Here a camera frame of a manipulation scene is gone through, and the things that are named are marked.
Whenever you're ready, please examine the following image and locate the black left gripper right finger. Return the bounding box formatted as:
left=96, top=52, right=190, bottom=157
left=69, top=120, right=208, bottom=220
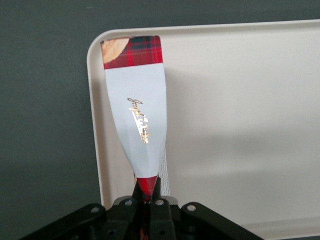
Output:
left=149, top=176, right=263, bottom=240

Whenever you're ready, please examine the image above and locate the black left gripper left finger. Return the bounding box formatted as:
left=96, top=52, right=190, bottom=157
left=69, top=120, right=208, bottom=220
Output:
left=18, top=183, right=146, bottom=240

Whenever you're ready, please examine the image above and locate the red tartan cookie box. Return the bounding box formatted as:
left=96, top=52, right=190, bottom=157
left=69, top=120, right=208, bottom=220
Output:
left=100, top=35, right=172, bottom=203

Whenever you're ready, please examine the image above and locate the white plastic tray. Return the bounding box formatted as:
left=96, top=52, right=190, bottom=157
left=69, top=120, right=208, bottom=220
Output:
left=86, top=19, right=320, bottom=238

